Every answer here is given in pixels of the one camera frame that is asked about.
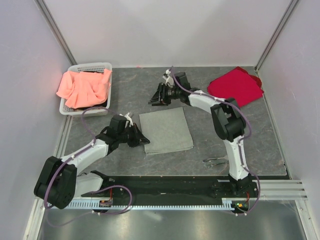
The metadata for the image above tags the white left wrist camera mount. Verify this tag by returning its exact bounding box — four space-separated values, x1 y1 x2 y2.
120 112 134 128

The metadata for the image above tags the white slotted cable duct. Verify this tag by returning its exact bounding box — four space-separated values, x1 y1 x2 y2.
65 198 243 211

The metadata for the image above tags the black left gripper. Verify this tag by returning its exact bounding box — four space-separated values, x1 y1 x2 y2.
117 123 150 148

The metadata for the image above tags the white plastic basket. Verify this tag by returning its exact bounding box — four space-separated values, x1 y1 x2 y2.
59 62 112 117

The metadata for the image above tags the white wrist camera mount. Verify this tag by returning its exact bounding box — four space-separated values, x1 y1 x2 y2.
162 69 175 87
120 112 134 128

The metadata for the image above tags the right aluminium frame post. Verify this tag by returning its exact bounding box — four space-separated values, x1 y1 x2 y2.
254 0 300 74

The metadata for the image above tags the red folded napkin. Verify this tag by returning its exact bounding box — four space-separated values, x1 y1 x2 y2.
207 66 264 107

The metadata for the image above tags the aluminium frame post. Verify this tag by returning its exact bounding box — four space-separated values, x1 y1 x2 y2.
34 0 78 66
254 0 300 74

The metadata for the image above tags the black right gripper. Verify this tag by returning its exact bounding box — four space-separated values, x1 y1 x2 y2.
148 83 181 107

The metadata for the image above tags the grey cloth napkin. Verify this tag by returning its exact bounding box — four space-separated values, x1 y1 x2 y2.
139 107 194 155

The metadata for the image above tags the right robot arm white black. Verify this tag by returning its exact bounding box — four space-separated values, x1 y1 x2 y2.
148 69 249 197

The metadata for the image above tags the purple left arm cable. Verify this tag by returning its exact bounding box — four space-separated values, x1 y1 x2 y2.
43 107 126 210

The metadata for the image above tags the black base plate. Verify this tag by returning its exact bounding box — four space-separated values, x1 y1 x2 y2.
82 175 261 201

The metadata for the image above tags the salmon pink cloth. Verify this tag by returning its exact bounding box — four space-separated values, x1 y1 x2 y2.
56 68 112 109

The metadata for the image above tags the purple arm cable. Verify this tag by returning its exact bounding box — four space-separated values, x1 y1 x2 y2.
169 66 253 176
43 107 126 210

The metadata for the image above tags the left aluminium frame post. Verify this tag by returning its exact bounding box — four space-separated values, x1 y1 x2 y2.
34 0 78 66

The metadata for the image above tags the silver spoon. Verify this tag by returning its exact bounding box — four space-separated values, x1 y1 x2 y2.
205 161 228 168

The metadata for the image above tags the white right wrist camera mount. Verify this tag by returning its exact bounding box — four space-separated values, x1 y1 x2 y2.
162 69 175 87

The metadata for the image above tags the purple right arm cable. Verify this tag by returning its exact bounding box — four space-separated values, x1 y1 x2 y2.
169 66 253 176

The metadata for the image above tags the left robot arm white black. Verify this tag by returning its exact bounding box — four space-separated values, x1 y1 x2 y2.
33 115 150 209

